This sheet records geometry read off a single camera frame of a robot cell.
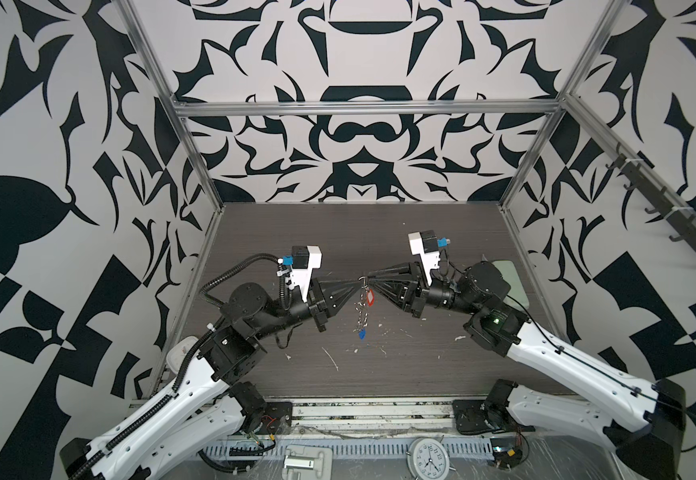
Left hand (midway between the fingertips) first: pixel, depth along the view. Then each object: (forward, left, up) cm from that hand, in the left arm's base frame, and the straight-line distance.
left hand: (361, 279), depth 54 cm
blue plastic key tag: (-1, -1, -23) cm, 23 cm away
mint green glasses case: (+15, -51, -38) cm, 65 cm away
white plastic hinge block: (-24, +12, -37) cm, 46 cm away
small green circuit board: (-24, -34, -40) cm, 58 cm away
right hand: (-1, -2, -1) cm, 3 cm away
